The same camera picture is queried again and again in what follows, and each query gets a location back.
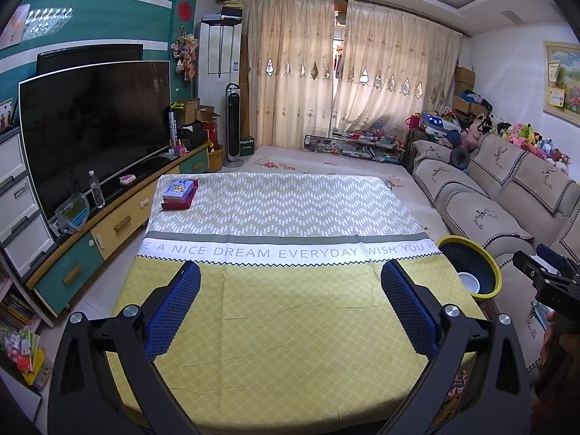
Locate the flat red box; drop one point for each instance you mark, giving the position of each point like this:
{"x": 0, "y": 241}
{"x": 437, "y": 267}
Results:
{"x": 181, "y": 205}

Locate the crystal wall decoration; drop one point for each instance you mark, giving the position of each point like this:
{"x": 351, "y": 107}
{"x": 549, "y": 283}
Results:
{"x": 47, "y": 22}

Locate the small dark green box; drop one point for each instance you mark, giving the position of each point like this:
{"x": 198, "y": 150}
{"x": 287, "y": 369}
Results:
{"x": 247, "y": 146}

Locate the yellow wooden bucket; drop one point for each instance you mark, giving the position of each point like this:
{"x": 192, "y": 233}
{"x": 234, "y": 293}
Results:
{"x": 216, "y": 158}

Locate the cream embroidered curtain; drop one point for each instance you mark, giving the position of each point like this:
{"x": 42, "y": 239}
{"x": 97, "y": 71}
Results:
{"x": 294, "y": 77}
{"x": 398, "y": 72}

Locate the beige sofa with covers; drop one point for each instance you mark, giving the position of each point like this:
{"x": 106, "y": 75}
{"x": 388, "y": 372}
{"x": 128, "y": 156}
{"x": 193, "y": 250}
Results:
{"x": 489, "y": 190}

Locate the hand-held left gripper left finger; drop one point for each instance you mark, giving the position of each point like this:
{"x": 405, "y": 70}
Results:
{"x": 174, "y": 308}

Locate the small pink toy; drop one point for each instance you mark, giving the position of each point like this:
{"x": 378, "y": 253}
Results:
{"x": 127, "y": 180}

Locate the tall red box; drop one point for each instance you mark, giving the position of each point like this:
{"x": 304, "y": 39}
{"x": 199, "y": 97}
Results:
{"x": 212, "y": 135}

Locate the blue star-print toy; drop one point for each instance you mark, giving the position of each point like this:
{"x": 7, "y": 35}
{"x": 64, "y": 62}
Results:
{"x": 437, "y": 124}

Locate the white plastic drawer unit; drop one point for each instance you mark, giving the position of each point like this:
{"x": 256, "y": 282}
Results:
{"x": 20, "y": 208}

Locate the blue star-print card box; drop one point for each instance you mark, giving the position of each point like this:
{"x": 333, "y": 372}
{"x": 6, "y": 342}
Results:
{"x": 177, "y": 190}

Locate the stack of cardboard boxes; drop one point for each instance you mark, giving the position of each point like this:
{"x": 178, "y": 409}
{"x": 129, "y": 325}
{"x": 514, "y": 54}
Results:
{"x": 464, "y": 86}

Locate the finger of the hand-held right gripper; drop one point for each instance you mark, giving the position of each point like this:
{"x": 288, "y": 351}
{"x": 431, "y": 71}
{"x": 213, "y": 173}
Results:
{"x": 534, "y": 274}
{"x": 555, "y": 256}

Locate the green and yellow television cabinet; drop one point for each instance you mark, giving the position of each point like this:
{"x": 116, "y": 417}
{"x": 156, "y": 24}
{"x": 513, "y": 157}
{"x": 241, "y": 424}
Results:
{"x": 122, "y": 224}

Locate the bookshelf with books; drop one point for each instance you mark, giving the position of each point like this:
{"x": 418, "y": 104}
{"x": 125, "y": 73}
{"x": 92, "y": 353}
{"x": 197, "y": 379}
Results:
{"x": 20, "y": 326}

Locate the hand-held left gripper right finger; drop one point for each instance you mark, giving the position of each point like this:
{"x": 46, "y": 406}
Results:
{"x": 410, "y": 308}

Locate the white paper cup pink print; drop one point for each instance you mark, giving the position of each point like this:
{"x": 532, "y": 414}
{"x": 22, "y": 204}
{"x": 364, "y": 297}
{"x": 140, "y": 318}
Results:
{"x": 469, "y": 282}

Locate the open cardboard box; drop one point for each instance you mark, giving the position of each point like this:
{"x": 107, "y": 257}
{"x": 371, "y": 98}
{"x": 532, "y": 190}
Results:
{"x": 188, "y": 109}
{"x": 209, "y": 114}

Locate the black tower fan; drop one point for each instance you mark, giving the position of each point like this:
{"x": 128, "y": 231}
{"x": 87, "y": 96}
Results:
{"x": 234, "y": 122}

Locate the yellow-rimmed black bin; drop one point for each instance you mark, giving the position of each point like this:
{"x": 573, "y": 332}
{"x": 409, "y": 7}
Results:
{"x": 466, "y": 258}

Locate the cartoon wall poster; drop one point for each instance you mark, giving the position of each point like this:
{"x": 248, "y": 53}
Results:
{"x": 13, "y": 27}

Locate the smaller black television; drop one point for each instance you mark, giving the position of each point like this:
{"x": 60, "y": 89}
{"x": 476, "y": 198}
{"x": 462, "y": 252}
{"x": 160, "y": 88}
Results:
{"x": 90, "y": 56}

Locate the large curved black television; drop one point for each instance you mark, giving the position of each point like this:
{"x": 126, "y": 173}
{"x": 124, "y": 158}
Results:
{"x": 90, "y": 131}

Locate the white standing air conditioner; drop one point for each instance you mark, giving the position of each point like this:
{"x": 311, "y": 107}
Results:
{"x": 220, "y": 54}

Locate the framed photos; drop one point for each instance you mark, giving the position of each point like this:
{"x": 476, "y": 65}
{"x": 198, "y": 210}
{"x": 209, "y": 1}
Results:
{"x": 5, "y": 115}

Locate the artificial flower decoration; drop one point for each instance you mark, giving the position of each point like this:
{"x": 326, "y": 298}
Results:
{"x": 185, "y": 52}

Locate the round red wall ornament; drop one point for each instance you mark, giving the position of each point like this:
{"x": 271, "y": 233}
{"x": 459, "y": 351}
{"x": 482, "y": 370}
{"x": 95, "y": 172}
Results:
{"x": 184, "y": 10}

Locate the low glass table with clutter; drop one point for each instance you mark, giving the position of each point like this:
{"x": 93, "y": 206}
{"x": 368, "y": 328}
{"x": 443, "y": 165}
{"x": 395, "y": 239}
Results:
{"x": 353, "y": 147}

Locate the pile of plush toys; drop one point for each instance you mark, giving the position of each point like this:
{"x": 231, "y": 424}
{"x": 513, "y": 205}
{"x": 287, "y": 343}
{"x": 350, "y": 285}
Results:
{"x": 521, "y": 136}

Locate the tall black and white box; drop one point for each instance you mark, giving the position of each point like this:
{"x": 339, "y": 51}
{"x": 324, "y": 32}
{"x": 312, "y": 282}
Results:
{"x": 172, "y": 127}

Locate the ceiling air vent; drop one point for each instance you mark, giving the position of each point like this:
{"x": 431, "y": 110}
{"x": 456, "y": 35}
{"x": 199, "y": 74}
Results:
{"x": 511, "y": 16}

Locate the person's right hand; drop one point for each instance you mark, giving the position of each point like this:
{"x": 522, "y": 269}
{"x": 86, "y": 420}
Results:
{"x": 552, "y": 340}

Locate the box on air conditioner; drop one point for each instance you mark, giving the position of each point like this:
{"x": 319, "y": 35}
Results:
{"x": 226, "y": 12}

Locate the clear water bottle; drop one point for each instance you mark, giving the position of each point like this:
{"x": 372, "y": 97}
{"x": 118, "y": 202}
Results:
{"x": 96, "y": 192}

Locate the framed landscape painting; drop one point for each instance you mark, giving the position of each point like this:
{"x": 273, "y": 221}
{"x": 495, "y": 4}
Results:
{"x": 564, "y": 81}

